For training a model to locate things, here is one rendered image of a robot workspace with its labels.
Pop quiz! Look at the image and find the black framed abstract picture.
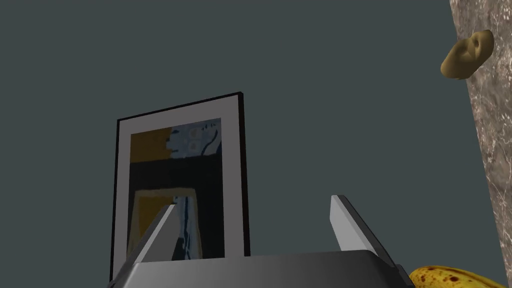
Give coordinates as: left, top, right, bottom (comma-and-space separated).
109, 91, 252, 283

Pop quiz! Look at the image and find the tan bread roll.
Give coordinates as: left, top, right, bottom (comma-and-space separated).
439, 29, 495, 81

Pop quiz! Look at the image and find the yellow spotted banana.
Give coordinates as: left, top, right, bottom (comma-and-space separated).
408, 265, 510, 288

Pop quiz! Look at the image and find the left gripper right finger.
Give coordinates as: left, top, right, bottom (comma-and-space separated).
329, 194, 397, 268

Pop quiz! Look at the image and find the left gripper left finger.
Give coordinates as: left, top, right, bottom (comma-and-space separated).
127, 203, 177, 265

